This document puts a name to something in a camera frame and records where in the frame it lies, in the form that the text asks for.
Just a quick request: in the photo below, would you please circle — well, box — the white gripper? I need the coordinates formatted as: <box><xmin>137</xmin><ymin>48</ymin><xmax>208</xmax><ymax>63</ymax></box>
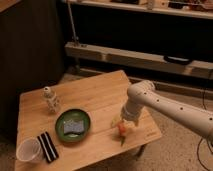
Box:
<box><xmin>121</xmin><ymin>104</ymin><xmax>142</xmax><ymax>126</ymax></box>

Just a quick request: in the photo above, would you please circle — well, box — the orange carrot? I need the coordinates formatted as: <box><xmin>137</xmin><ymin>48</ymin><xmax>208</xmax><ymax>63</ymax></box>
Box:
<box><xmin>117</xmin><ymin>122</ymin><xmax>127</xmax><ymax>144</ymax></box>

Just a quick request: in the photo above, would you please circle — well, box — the translucent white cup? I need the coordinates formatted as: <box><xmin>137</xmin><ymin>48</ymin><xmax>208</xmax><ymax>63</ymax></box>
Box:
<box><xmin>16</xmin><ymin>138</ymin><xmax>44</xmax><ymax>163</ymax></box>

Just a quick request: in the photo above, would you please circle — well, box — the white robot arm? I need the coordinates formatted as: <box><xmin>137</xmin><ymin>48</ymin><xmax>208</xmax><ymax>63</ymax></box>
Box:
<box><xmin>121</xmin><ymin>80</ymin><xmax>213</xmax><ymax>142</ymax></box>

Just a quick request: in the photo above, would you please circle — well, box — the wooden table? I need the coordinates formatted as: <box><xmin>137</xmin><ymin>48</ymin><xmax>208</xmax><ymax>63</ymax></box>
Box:
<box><xmin>15</xmin><ymin>70</ymin><xmax>162</xmax><ymax>171</ymax></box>

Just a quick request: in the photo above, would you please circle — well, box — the green plate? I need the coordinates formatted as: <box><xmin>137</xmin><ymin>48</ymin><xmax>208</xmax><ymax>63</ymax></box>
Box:
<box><xmin>55</xmin><ymin>109</ymin><xmax>91</xmax><ymax>143</ymax></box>

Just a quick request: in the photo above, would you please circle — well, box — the blue grey sponge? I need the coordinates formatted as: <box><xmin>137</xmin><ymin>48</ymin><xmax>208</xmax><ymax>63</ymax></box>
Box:
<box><xmin>63</xmin><ymin>120</ymin><xmax>84</xmax><ymax>134</ymax></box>

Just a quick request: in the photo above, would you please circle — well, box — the metal stand pole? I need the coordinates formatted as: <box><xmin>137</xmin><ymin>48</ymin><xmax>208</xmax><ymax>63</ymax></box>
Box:
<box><xmin>67</xmin><ymin>0</ymin><xmax>80</xmax><ymax>74</ymax></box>

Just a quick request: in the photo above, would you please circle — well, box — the wooden shelf beam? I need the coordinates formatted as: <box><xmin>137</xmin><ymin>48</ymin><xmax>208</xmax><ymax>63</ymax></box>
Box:
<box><xmin>65</xmin><ymin>42</ymin><xmax>213</xmax><ymax>78</ymax></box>

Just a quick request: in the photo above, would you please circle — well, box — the black striped eraser block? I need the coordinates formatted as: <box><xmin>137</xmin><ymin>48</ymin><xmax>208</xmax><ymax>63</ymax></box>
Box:
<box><xmin>37</xmin><ymin>132</ymin><xmax>59</xmax><ymax>163</ymax></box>

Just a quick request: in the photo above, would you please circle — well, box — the upper wooden shelf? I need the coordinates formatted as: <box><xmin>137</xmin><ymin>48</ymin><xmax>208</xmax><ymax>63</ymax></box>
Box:
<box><xmin>61</xmin><ymin>0</ymin><xmax>213</xmax><ymax>20</ymax></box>

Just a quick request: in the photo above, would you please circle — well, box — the black handle on shelf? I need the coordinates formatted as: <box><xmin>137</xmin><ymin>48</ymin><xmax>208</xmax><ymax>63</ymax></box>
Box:
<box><xmin>163</xmin><ymin>56</ymin><xmax>193</xmax><ymax>65</ymax></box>

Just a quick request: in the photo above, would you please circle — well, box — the black floor cable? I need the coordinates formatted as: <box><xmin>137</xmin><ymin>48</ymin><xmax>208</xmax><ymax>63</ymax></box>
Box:
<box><xmin>195</xmin><ymin>79</ymin><xmax>213</xmax><ymax>171</ymax></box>

